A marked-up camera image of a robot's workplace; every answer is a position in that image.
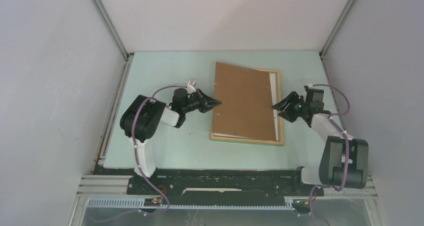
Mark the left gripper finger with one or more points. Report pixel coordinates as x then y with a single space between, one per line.
209 106
207 101

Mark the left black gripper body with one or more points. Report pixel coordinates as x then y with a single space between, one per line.
193 103

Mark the aluminium corner post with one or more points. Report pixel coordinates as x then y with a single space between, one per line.
106 19
337 27

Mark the left aluminium corner post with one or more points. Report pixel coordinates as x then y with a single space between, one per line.
106 19

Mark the landscape photo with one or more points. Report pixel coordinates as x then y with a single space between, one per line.
273 95

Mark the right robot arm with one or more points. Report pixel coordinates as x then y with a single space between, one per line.
344 160

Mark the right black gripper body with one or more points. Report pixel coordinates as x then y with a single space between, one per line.
300 107

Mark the brown backing board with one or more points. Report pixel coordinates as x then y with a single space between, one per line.
245 102

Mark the white cable duct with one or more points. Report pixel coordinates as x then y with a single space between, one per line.
141 203

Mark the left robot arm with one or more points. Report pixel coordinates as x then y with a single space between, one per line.
141 120

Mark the wooden picture frame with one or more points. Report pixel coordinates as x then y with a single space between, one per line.
281 118

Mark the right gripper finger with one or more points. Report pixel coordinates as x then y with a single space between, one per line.
289 114
288 101

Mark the right aluminium corner post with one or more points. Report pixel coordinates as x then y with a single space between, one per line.
337 27

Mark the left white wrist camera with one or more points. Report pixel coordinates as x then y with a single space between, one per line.
191 86

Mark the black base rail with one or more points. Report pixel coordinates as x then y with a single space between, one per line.
222 187

